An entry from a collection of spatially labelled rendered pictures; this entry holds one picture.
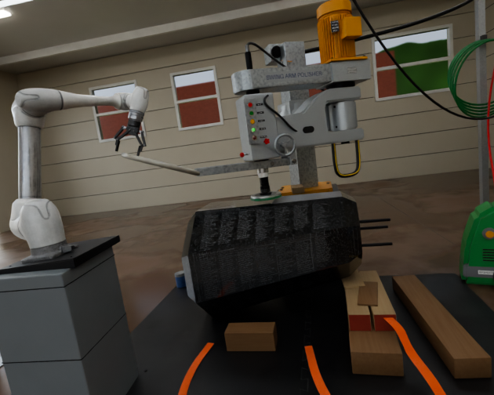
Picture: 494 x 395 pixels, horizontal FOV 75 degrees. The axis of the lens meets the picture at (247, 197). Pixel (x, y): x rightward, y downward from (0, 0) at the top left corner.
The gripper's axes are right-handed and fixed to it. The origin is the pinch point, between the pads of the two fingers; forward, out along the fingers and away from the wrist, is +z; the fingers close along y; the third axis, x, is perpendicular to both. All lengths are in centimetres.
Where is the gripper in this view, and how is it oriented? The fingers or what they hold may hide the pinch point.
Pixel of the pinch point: (127, 152)
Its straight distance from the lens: 218.3
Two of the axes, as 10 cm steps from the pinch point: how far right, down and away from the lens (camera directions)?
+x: -0.3, -0.4, 10.0
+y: 9.7, 2.4, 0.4
